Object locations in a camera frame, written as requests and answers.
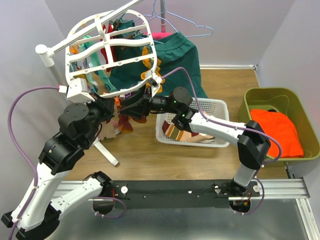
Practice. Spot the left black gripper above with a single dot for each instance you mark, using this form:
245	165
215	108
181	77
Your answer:
107	105

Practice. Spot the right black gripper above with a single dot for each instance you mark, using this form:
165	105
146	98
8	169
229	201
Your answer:
136	110

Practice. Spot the white round clip hanger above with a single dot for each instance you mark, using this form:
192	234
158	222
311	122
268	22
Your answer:
122	92

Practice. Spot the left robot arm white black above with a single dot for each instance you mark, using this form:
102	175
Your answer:
39	214

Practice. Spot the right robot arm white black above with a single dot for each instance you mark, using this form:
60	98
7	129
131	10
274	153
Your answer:
251	142

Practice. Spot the mustard yellow hanging socks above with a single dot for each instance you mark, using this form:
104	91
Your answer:
150	67

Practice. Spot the purple striped hanging sock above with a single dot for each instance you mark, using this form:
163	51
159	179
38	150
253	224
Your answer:
123	125

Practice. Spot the green trousers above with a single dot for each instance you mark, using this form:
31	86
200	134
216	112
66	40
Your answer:
172	51

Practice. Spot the pink garment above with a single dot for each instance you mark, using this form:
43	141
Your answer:
160	35

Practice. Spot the white drying rack pole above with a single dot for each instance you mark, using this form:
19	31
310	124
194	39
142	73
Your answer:
88	36

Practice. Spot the dark brown hanging sock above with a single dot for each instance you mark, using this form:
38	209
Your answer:
120	24

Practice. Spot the vertical metal pole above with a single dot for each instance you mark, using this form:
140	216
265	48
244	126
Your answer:
163	16

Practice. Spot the orange cloth in bin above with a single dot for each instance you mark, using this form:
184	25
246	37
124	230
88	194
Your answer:
278	126

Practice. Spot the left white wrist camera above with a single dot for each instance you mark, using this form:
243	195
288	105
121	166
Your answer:
77	91

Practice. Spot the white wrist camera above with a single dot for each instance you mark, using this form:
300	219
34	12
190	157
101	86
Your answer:
77	91
153	82

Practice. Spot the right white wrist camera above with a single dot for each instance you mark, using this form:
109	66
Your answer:
153	82

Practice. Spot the aluminium rail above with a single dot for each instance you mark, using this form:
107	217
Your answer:
273	188

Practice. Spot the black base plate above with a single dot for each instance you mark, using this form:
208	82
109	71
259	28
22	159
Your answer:
171	194

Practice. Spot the blue wire hanger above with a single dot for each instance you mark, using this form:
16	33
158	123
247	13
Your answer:
173	19

